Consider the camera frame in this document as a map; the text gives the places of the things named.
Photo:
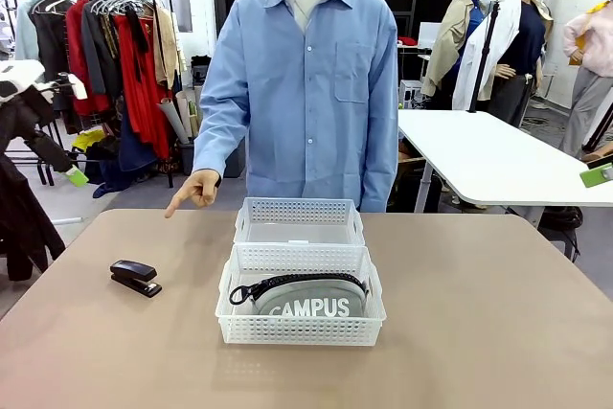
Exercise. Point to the person in blue shirt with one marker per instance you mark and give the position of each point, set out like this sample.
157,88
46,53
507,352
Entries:
306,93

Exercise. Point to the black equipment case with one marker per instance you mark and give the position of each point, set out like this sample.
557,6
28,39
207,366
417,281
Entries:
201,71

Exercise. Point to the long red dress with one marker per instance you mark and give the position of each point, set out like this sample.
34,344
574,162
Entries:
141,102

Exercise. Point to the pale blue coat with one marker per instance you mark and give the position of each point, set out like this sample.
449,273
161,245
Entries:
26,30

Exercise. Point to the rolled grey paper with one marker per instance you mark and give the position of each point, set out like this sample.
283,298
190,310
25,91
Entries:
172,119

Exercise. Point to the mannequin with navy top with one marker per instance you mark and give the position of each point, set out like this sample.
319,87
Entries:
529,40

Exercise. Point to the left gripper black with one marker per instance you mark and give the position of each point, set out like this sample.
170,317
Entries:
24,112

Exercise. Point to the black bag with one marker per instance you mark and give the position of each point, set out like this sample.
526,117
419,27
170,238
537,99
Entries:
560,224

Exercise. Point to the mannequin in white shirt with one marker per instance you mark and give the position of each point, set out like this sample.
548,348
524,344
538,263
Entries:
498,45

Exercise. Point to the white computer case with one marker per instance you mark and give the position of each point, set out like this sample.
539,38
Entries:
410,94

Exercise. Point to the yellow garment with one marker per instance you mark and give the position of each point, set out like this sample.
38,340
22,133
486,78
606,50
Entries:
88,141

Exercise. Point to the black tripod pole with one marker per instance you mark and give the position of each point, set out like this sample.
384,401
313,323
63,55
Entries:
483,54

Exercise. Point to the red jacket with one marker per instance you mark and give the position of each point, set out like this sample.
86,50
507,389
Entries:
79,54

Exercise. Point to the white perforated plastic basket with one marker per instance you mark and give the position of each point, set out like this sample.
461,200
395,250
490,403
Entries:
297,332
299,210

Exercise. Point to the beige jacket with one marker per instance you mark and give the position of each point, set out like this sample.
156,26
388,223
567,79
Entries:
167,45

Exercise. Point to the person's right hand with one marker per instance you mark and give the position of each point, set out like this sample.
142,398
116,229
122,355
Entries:
201,188

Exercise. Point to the black fabric cover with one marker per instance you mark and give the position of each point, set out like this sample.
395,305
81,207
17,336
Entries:
24,217

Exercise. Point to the person's right forearm blue sleeve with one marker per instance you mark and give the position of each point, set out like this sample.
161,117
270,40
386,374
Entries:
218,141

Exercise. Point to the navy blue cloth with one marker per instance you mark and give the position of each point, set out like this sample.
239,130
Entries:
131,155

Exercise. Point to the black coat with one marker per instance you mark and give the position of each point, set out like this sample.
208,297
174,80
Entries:
50,40

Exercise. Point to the grey zipper pouch CAMPUS print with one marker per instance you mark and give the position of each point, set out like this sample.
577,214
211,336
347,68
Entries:
311,306

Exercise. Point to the white table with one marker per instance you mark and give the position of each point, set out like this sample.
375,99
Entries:
488,155

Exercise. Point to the dark grey jacket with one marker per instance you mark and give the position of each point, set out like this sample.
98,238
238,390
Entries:
96,45

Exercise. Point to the red cloth item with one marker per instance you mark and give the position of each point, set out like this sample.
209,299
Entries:
407,40

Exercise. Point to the mannequin in beige trench coat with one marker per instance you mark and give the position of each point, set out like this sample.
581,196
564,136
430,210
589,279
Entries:
450,45

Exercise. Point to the grey bin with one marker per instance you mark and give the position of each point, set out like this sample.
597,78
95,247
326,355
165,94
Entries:
187,157

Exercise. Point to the person's left forearm blue sleeve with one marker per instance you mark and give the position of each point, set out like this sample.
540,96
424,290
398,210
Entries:
380,165

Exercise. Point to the black metal clothes rack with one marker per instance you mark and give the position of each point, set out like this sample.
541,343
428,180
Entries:
163,11

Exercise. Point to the black stapler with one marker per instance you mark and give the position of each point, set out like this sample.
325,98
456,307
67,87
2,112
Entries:
134,275

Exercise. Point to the rolled beige paper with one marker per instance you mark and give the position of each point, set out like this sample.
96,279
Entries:
189,107

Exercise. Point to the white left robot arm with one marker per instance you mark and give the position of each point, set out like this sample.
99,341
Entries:
14,71

